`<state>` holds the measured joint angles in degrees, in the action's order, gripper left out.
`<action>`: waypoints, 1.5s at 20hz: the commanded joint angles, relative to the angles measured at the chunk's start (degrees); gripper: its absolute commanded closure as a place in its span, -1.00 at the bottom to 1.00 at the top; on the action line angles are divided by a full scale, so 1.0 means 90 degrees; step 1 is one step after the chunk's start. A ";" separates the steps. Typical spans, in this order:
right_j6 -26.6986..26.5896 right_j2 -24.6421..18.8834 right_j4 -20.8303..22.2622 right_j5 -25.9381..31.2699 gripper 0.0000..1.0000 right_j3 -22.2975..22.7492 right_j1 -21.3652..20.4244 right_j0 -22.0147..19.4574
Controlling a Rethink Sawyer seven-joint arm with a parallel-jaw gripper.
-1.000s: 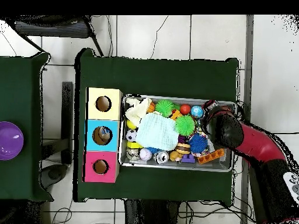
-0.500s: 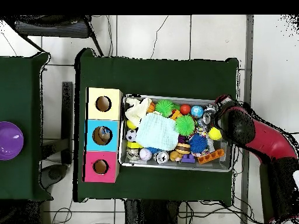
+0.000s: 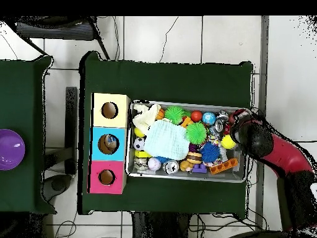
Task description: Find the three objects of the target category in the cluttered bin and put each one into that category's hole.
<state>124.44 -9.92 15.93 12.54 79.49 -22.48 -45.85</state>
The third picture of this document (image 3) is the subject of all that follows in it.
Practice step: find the purple bowl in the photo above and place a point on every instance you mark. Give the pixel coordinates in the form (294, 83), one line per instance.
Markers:
(11, 150)

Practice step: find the orange toy building block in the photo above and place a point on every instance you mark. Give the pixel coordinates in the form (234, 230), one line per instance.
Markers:
(223, 166)
(186, 122)

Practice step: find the green spiky rubber ball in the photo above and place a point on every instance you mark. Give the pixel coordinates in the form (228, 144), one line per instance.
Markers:
(196, 133)
(174, 114)

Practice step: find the yellow ball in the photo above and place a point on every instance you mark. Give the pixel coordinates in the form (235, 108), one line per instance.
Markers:
(227, 142)

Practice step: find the wooden box with three holes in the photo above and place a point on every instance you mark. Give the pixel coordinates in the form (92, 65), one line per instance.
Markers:
(121, 114)

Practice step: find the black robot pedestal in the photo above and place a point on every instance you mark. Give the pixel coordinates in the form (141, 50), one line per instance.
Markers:
(158, 228)

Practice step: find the blue spiky rubber ball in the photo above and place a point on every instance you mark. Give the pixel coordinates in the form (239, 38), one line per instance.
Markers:
(210, 152)

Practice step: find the black and white soccer ball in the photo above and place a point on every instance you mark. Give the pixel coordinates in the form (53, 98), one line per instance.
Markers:
(138, 143)

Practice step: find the white toy baseball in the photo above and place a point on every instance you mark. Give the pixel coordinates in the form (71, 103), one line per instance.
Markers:
(154, 163)

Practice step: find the cream cloth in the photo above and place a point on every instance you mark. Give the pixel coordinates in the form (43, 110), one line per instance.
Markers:
(145, 117)

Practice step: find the crushed clear plastic bottle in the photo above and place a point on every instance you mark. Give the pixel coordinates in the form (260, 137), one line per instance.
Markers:
(110, 141)

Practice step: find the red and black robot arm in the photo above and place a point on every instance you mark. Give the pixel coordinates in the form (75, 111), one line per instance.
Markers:
(260, 141)

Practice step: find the mint green cloth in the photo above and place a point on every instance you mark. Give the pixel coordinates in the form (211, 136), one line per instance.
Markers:
(167, 140)

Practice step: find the dark green tablecloth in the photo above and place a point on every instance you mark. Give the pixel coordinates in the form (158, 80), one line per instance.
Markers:
(19, 99)
(161, 81)

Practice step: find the black chair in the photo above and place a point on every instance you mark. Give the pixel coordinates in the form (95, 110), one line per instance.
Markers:
(54, 31)

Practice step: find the silver mesh bin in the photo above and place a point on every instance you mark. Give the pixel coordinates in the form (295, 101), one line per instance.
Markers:
(180, 174)

